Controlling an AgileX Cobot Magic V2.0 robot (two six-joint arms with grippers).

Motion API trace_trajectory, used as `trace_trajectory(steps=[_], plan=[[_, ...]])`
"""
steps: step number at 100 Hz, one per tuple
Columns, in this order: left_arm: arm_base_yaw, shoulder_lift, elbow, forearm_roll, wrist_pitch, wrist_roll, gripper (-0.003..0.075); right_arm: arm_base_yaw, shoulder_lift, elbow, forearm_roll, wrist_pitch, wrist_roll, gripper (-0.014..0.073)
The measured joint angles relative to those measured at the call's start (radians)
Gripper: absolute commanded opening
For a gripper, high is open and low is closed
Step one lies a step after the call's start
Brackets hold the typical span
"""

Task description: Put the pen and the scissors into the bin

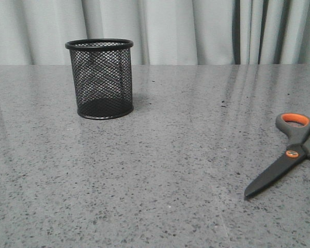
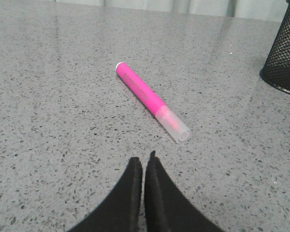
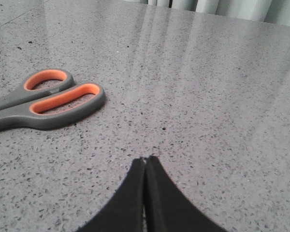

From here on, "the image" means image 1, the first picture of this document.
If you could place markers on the grey curtain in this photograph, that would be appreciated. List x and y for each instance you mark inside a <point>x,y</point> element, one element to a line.
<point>163,32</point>

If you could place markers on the black mesh pen cup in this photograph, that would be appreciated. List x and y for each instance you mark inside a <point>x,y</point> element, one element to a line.
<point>102,76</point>

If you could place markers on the grey orange scissors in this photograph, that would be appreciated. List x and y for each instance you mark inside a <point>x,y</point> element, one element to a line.
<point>297,128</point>

